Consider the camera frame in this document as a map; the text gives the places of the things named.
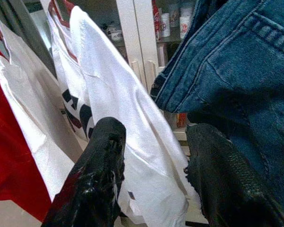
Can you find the orange box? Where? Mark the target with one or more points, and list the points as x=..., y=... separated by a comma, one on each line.
x=181, y=120

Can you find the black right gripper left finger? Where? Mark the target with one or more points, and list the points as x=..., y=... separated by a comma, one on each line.
x=97, y=165

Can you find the white T-shirt dark print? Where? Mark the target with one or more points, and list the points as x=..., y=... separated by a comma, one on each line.
x=120, y=94

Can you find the red printed cup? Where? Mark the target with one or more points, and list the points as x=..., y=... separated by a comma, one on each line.
x=156, y=21

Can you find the blue jeans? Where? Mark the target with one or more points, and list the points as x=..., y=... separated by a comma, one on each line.
x=239, y=71

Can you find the red garment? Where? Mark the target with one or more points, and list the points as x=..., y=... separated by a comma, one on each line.
x=9, y=142

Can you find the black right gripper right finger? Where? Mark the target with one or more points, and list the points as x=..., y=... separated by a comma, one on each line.
x=222, y=179

